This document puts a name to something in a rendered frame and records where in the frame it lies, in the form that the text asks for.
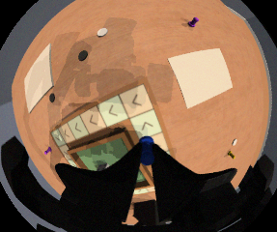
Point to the white die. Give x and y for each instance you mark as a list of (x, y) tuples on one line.
[(102, 167)]

